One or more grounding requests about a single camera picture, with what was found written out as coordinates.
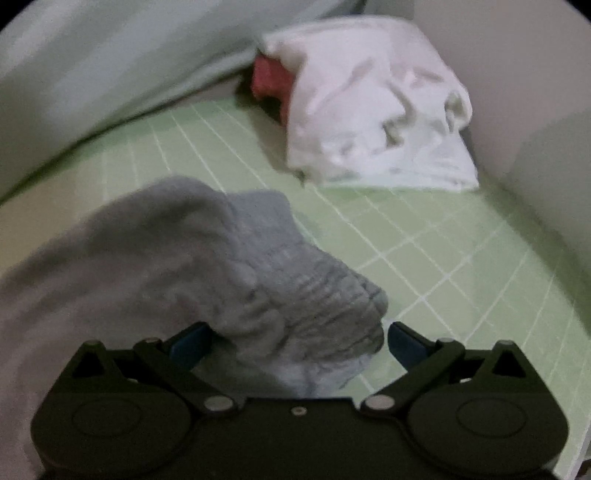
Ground carrot print blanket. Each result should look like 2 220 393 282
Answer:
0 0 370 204

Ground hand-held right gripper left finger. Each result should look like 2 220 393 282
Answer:
60 322 241 417

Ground white garment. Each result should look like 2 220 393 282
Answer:
259 16 481 192

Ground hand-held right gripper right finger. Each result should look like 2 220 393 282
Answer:
360 322 548 415

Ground red checked garment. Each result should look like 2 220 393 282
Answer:
252 55 296 125

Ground grey pants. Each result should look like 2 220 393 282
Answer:
0 175 389 480

